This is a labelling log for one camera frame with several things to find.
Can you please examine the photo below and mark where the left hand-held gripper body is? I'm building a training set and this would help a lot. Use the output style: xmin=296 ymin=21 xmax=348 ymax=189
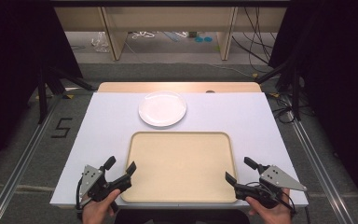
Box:
xmin=78 ymin=164 xmax=133 ymax=207

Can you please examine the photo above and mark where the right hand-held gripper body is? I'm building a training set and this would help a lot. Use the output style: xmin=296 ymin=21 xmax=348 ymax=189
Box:
xmin=234 ymin=164 xmax=308 ymax=210

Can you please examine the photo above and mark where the beige plastic tray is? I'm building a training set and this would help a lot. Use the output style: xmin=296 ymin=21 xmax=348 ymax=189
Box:
xmin=120 ymin=131 xmax=239 ymax=203

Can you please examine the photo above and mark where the white round plate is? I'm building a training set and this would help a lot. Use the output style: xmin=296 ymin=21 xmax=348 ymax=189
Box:
xmin=138 ymin=91 xmax=187 ymax=128

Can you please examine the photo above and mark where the person's left hand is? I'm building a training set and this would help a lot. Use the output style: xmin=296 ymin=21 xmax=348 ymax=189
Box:
xmin=81 ymin=189 xmax=122 ymax=224

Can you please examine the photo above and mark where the person's right hand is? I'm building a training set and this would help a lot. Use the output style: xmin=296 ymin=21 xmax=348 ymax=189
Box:
xmin=245 ymin=188 xmax=293 ymax=224

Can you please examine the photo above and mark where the black metal stand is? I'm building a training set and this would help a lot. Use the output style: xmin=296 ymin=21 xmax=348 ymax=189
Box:
xmin=255 ymin=46 xmax=302 ymax=121
xmin=36 ymin=59 xmax=96 ymax=125

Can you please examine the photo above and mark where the dark curtain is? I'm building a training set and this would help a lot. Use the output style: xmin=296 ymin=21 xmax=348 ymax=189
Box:
xmin=0 ymin=0 xmax=83 ymax=178
xmin=268 ymin=0 xmax=358 ymax=216

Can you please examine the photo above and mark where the clear plastic bag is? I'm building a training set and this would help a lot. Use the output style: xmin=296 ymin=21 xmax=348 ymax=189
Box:
xmin=90 ymin=31 xmax=110 ymax=53

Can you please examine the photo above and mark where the light wooden shelf unit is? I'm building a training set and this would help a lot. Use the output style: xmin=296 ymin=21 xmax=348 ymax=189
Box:
xmin=54 ymin=6 xmax=288 ymax=62

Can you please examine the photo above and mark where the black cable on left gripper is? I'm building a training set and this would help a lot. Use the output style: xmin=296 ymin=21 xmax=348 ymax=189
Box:
xmin=75 ymin=176 xmax=85 ymax=213

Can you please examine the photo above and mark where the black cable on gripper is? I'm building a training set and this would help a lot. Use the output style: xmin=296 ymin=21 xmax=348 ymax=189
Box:
xmin=245 ymin=181 xmax=296 ymax=216
xmin=75 ymin=176 xmax=85 ymax=213

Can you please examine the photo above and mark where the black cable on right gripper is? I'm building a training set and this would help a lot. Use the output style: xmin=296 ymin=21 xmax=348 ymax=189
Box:
xmin=245 ymin=181 xmax=296 ymax=216

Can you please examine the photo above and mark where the aluminium floor rail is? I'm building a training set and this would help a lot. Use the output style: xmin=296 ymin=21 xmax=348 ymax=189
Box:
xmin=0 ymin=96 xmax=62 ymax=224
xmin=287 ymin=110 xmax=355 ymax=224

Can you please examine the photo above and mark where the bundle of black floor cables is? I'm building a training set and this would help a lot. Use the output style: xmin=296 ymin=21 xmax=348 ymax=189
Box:
xmin=268 ymin=91 xmax=316 ymax=124

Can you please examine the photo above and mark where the white cable coil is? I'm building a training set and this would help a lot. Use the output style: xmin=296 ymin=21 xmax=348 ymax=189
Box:
xmin=131 ymin=31 xmax=157 ymax=40

